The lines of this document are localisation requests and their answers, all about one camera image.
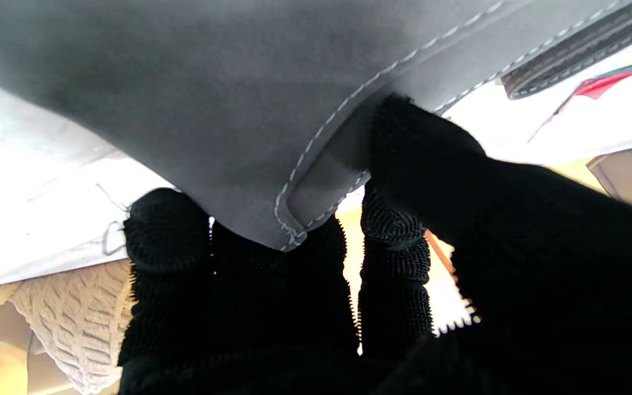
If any pink document folder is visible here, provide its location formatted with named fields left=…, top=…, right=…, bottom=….
left=527, top=54, right=632, bottom=143

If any floor lamp with wooden legs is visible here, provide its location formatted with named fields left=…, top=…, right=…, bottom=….
left=425, top=229, right=459, bottom=283

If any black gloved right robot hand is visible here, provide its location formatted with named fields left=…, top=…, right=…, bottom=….
left=117, top=93, right=632, bottom=395

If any grey suede zipper pouch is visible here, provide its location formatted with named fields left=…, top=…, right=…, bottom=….
left=0, top=0, right=632, bottom=253

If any cream knitted cushion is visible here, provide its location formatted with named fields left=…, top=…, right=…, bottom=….
left=0, top=259, right=137, bottom=395

